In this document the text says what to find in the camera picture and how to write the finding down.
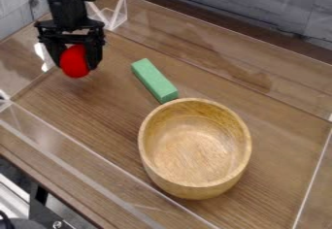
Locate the red toy fruit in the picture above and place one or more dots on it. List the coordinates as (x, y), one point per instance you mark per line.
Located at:
(74, 63)

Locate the clear acrylic corner bracket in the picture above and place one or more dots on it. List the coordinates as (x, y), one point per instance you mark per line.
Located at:
(112, 17)

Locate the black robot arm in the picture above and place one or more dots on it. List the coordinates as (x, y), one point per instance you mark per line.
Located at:
(67, 13)

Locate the green rectangular block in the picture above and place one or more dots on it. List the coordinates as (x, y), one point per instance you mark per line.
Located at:
(154, 81)

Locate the black table leg bracket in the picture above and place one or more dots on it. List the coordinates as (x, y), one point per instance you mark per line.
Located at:
(50, 212)

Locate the clear acrylic tray wall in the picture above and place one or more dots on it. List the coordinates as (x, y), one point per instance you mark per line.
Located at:
(69, 130)

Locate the wooden bowl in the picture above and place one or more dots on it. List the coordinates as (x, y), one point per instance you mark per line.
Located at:
(196, 147)

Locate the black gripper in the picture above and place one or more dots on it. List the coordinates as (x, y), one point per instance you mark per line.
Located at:
(89, 33)

